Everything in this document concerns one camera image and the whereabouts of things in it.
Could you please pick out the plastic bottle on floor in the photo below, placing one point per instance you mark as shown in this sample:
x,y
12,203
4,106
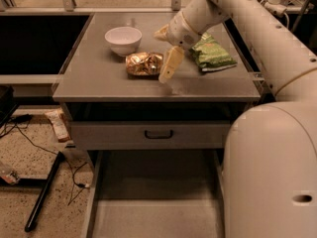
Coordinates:
x,y
8,174

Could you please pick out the white power strip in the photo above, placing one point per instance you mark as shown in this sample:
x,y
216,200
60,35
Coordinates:
x,y
275,7

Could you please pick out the white ceramic bowl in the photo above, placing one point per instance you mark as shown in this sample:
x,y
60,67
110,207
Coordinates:
x,y
123,41

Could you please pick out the grey drawer cabinet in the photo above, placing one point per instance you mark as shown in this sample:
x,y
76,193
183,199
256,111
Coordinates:
x,y
96,87

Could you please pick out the brown snack package on floor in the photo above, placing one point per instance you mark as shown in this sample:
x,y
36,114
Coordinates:
x,y
59,128

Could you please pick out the upper drawer with black handle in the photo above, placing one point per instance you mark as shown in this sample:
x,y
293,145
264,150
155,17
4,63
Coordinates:
x,y
149,135

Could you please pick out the black stand leg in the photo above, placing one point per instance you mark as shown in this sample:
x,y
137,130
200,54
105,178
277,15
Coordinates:
x,y
32,220

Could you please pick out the crushed orange can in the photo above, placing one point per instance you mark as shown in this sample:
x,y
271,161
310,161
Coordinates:
x,y
144,64

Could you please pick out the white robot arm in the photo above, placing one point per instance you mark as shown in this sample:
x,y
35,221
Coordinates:
x,y
269,171

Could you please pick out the green chip bag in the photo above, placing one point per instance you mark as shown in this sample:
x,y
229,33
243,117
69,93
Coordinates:
x,y
210,56

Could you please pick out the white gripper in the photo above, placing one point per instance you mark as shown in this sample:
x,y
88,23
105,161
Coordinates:
x,y
179,29

